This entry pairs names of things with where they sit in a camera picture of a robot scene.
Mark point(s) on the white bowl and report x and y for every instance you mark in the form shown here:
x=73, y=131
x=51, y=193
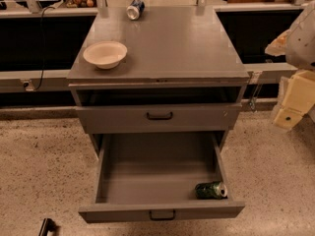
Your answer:
x=105, y=54

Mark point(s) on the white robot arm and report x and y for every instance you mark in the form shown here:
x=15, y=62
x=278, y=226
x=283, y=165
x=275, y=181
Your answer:
x=297, y=44

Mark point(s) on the green soda can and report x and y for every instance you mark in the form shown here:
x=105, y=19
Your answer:
x=212, y=190

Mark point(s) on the open grey middle drawer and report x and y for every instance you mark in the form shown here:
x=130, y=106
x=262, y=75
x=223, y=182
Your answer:
x=152, y=177

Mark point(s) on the grey drawer cabinet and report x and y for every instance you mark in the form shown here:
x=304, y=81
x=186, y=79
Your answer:
x=175, y=55

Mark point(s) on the closed grey upper drawer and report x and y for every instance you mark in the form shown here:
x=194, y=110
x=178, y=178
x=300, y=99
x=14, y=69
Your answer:
x=158, y=118

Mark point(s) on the black object on floor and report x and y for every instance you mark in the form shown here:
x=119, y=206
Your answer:
x=48, y=225

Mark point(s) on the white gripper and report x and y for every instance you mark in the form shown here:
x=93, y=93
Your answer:
x=302, y=46

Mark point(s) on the blue white soda can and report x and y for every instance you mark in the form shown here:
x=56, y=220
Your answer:
x=135, y=9

